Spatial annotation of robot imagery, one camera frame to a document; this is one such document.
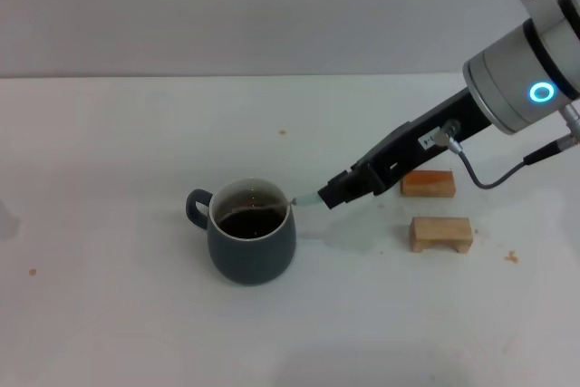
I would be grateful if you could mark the grey ceramic cup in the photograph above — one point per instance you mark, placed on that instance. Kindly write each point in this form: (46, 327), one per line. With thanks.
(254, 260)

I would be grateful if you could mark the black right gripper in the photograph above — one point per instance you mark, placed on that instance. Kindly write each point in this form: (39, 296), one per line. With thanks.
(408, 147)

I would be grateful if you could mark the dark coffee liquid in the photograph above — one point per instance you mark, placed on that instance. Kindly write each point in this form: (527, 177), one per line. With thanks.
(249, 224)

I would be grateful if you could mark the light notched wooden block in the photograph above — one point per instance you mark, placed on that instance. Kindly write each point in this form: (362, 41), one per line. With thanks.
(439, 229)

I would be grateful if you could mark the orange wooden block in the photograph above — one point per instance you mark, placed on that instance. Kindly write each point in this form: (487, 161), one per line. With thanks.
(428, 184)

